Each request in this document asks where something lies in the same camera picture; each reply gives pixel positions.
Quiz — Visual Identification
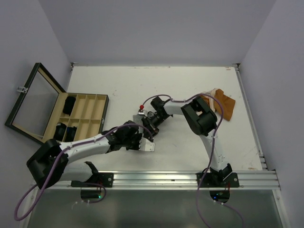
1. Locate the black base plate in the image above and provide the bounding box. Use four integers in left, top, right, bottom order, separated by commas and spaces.
196, 164, 240, 188
71, 172, 114, 188

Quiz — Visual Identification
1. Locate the glass box lid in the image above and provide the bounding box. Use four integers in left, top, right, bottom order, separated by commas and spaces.
5, 63, 66, 144

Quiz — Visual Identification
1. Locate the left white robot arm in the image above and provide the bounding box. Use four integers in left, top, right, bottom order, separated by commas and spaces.
26, 121, 153, 190

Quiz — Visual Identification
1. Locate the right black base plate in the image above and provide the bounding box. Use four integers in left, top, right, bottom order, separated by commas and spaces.
196, 164, 240, 188

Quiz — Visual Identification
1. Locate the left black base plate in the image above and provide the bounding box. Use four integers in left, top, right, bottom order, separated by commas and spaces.
71, 172, 114, 188

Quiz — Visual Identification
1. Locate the aluminium mounting rail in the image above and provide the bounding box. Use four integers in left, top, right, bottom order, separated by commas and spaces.
30, 170, 278, 190

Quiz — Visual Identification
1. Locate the wooden compartment organizer box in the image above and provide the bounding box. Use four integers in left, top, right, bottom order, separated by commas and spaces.
40, 93, 109, 143

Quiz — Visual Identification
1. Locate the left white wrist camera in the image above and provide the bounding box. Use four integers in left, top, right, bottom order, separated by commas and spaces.
138, 138, 155, 152

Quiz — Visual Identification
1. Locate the grey striped underwear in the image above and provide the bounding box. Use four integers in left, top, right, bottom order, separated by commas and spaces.
133, 114, 145, 133

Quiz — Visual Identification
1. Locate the orange underwear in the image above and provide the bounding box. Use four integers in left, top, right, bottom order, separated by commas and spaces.
201, 88, 236, 121

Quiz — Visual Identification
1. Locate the rolled black underwear in box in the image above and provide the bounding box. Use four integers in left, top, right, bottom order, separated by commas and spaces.
54, 123, 67, 141

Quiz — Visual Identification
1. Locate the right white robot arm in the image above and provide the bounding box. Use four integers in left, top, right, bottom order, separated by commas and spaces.
141, 96, 232, 187

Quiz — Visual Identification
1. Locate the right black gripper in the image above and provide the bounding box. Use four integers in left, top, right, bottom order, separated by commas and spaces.
142, 112, 169, 141

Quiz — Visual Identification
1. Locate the white wall latch clip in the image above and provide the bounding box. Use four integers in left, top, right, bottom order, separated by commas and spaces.
17, 86, 28, 94

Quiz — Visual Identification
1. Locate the black underwear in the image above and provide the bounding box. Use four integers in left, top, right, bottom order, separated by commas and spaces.
65, 127, 77, 142
63, 96, 76, 115
54, 123, 67, 141

